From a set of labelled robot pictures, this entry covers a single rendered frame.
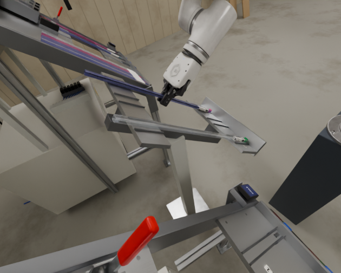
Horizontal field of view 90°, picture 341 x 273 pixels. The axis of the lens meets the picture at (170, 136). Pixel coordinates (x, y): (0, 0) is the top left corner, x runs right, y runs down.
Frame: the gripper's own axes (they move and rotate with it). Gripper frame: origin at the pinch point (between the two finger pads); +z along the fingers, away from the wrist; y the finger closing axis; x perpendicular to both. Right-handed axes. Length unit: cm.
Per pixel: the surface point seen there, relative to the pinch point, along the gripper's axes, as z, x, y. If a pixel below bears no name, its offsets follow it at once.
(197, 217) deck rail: 9.4, -7.6, 37.5
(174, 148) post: 11.5, 6.6, 11.5
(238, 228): 9.0, 3.8, 41.7
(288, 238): 6, 18, 48
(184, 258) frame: 52, 33, 34
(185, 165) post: 17.8, 19.8, 11.5
